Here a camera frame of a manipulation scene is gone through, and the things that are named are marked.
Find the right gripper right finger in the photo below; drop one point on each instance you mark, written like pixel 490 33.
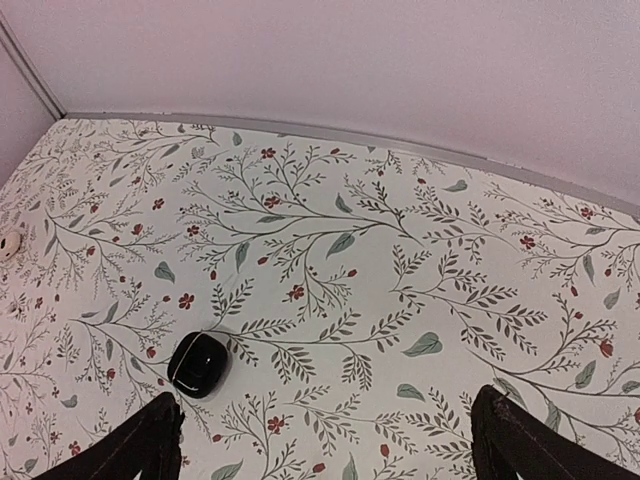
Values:
pixel 509 443

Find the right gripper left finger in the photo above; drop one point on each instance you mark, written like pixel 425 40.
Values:
pixel 145 446

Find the black earbud charging case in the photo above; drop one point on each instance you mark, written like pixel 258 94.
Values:
pixel 198 365

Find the white charging case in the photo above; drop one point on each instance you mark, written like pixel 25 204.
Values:
pixel 10 244

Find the floral patterned table mat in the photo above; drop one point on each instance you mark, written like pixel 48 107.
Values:
pixel 364 296

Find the left aluminium corner post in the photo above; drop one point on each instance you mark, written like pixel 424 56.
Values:
pixel 29 72

